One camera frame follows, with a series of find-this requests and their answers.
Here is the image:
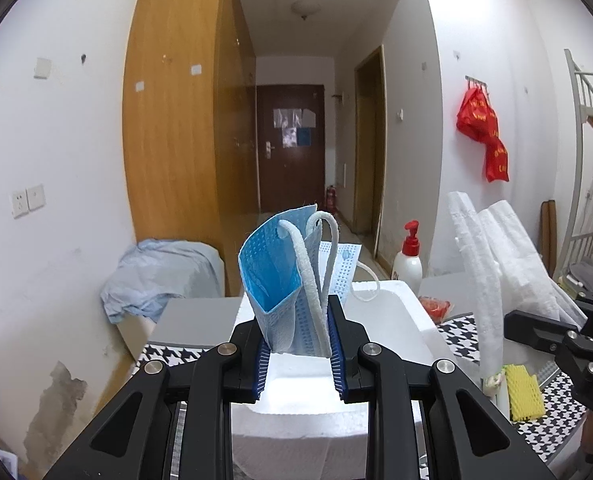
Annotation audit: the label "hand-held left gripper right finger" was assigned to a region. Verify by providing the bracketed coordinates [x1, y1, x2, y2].
[327, 295, 557, 480]

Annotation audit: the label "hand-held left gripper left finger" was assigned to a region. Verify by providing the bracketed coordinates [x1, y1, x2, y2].
[44, 317, 277, 480]

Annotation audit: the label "white foam box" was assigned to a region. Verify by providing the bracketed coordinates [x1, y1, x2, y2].
[229, 280, 450, 480]

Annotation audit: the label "crumpled white foam sheet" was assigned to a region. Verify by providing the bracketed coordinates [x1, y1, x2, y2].
[487, 200, 590, 346]

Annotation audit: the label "yellow foam net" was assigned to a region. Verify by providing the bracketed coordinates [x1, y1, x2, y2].
[505, 364, 546, 421]

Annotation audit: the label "rolled white foam sheet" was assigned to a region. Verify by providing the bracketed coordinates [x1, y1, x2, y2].
[447, 191, 506, 393]

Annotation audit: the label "houndstooth table mat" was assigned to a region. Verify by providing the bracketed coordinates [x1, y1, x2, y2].
[131, 310, 592, 480]

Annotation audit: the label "brown wooden slats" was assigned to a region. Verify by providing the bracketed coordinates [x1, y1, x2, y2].
[541, 200, 557, 276]

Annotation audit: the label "pale blue face mask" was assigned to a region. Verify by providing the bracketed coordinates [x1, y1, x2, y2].
[319, 241, 381, 306]

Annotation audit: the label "red snack packet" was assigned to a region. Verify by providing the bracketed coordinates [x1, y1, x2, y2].
[419, 296, 451, 323]

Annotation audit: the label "white pump bottle red cap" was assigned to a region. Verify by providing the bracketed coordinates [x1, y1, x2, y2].
[391, 220, 424, 293]

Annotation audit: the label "light blue cloth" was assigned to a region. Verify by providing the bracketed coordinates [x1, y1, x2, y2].
[100, 239, 222, 325]

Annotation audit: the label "white metal bunk bed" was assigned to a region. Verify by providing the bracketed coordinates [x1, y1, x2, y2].
[551, 49, 593, 291]

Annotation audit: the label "dark brown door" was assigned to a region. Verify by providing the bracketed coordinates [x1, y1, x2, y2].
[255, 84, 326, 213]

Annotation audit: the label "red plastic bag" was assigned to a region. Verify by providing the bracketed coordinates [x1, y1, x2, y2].
[457, 85, 510, 183]

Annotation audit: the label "papers on door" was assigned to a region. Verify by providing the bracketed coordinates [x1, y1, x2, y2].
[274, 107, 317, 147]

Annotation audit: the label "wooden wardrobe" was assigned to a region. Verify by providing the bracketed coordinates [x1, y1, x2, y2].
[123, 0, 257, 297]

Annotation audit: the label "ceiling lamp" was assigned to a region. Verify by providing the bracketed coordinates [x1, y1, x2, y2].
[290, 2, 322, 22]

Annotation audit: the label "wooden door frame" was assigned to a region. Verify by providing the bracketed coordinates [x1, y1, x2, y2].
[354, 45, 387, 261]

